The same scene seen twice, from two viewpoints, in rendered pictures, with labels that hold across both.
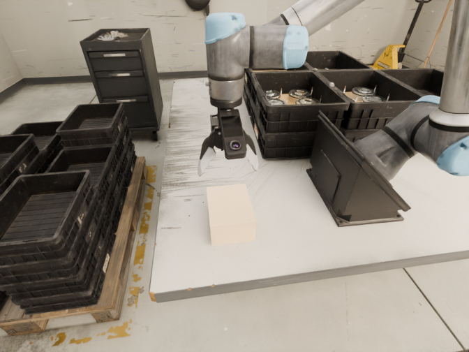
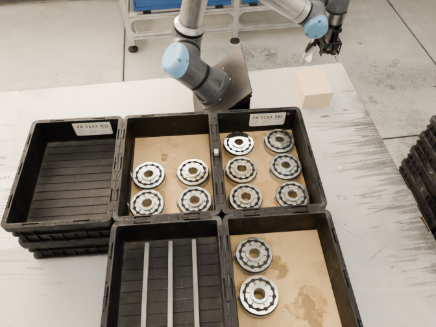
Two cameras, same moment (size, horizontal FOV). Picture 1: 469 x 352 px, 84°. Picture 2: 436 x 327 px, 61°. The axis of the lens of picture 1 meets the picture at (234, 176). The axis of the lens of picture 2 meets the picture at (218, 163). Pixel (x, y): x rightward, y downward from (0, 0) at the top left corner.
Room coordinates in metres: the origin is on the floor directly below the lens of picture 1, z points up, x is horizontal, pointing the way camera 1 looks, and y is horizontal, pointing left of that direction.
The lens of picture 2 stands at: (1.76, -0.38, 1.82)
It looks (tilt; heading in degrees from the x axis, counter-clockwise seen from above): 53 degrees down; 181
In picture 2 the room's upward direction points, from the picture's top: straight up
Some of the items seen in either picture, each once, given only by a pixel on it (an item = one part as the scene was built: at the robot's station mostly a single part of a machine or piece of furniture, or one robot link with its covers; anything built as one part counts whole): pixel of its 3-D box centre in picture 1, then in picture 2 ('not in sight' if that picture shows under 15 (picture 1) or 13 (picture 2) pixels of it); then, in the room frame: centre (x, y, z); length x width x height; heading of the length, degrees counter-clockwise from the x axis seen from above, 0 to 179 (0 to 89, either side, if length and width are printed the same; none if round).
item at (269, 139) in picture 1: (288, 124); not in sight; (1.06, -0.24, 0.76); 0.40 x 0.30 x 0.12; 5
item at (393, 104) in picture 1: (364, 86); (168, 162); (1.08, -0.54, 0.92); 0.40 x 0.30 x 0.02; 5
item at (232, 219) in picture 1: (229, 212); (311, 87); (0.54, 0.01, 0.74); 0.16 x 0.12 x 0.07; 8
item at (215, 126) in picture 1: (226, 120); (329, 36); (0.56, 0.02, 1.01); 0.09 x 0.08 x 0.12; 9
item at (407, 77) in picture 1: (427, 96); (74, 177); (1.11, -0.84, 0.87); 0.40 x 0.30 x 0.11; 5
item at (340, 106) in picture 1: (293, 89); (264, 156); (1.06, -0.24, 0.92); 0.40 x 0.30 x 0.02; 5
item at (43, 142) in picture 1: (44, 158); not in sight; (1.46, 1.28, 0.31); 0.40 x 0.30 x 0.34; 9
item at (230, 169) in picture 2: (308, 102); (241, 169); (1.06, -0.31, 0.86); 0.10 x 0.10 x 0.01
